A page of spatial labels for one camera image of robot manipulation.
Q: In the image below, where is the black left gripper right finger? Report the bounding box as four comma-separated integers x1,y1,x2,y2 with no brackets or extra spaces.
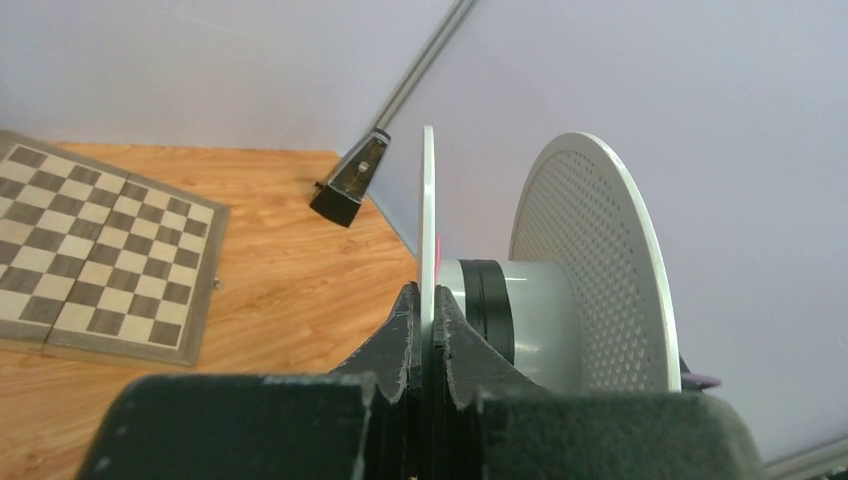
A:
430,287,766,479

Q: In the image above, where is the black wooden metronome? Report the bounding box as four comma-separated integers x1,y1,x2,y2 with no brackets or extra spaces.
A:
309,128,391,228

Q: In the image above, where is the right aluminium frame post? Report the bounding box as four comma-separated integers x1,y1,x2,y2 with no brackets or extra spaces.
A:
369,0,478,130

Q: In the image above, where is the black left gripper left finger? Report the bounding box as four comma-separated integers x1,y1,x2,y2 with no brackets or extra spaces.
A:
77,283,420,479

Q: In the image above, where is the white perforated cable spool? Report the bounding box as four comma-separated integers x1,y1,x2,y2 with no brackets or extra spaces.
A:
417,126,682,393

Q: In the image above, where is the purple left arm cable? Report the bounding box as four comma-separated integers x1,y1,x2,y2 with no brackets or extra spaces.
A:
680,372,722,392

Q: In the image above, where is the wooden chessboard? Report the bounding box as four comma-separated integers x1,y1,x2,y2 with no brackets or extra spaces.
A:
1,130,229,367

